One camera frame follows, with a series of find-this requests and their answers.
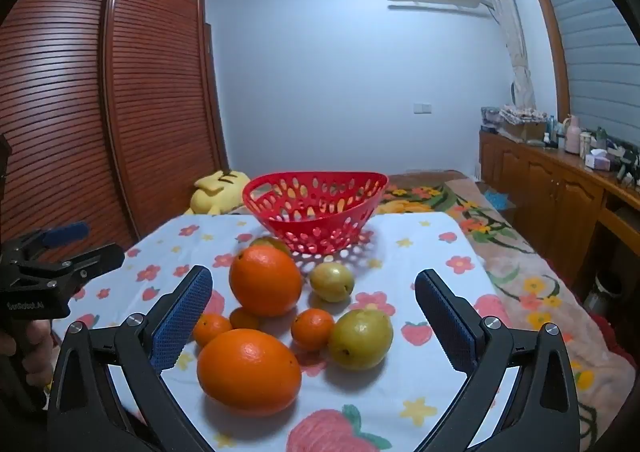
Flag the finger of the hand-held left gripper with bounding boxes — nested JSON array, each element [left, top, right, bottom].
[[15, 243, 126, 295], [10, 222, 91, 263]]

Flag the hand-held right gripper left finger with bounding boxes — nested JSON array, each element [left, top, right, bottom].
[[46, 264, 216, 452]]

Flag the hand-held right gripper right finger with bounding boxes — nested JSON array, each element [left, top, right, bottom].
[[414, 268, 581, 452]]

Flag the small tangerine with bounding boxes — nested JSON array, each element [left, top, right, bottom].
[[193, 313, 234, 348], [229, 307, 261, 331], [291, 308, 335, 352]]

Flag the large orange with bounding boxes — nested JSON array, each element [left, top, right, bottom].
[[229, 244, 304, 318], [196, 328, 303, 417]]

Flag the large yellow-green pear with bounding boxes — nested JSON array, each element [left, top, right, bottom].
[[328, 308, 394, 371]]

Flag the small yellowish citrus fruit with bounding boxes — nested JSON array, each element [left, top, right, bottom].
[[248, 236, 291, 258]]

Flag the small yellow-green pear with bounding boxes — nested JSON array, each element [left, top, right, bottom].
[[310, 262, 356, 303]]

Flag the red perforated plastic basket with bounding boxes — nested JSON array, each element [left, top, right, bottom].
[[242, 172, 390, 255]]

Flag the person's left hand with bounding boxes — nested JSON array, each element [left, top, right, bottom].
[[0, 319, 55, 390]]

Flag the white strawberry print tablecloth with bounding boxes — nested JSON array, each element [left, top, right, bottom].
[[47, 212, 541, 452]]

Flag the floral blanket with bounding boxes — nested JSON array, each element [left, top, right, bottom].
[[370, 171, 636, 452]]

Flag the yellow plush toy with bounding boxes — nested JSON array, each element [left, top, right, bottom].
[[182, 169, 251, 216]]

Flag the blue cloth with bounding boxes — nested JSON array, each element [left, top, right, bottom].
[[482, 189, 511, 210]]

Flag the metal trash can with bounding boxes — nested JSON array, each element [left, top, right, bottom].
[[582, 272, 623, 315]]

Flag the wooden sideboard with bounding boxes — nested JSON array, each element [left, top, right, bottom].
[[479, 129, 640, 293]]

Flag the brown louvered wooden wardrobe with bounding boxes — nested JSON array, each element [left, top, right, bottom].
[[0, 0, 231, 263]]

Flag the cardboard box with patterned cloth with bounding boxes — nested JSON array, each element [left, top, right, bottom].
[[497, 104, 548, 140]]

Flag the small lavender box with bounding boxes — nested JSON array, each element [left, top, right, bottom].
[[585, 149, 612, 172]]

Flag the pink thermos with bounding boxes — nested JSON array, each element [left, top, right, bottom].
[[564, 115, 582, 153]]

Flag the light tied curtain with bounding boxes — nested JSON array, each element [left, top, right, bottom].
[[477, 0, 536, 108]]

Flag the grey window blinds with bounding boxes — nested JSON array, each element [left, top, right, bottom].
[[525, 0, 640, 143]]

